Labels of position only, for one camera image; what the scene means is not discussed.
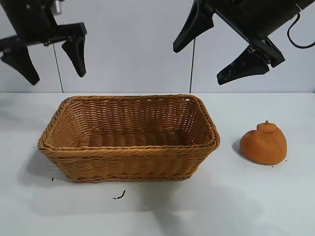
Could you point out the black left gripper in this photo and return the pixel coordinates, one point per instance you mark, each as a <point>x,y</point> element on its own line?
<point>32,22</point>

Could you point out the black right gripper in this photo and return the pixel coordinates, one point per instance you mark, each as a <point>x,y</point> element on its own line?
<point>253,17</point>

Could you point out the lumpy orange fruit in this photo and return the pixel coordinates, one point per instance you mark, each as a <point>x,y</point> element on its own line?
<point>263,147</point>

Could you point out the brown woven wicker basket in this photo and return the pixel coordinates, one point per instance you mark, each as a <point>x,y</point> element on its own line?
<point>123,164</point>

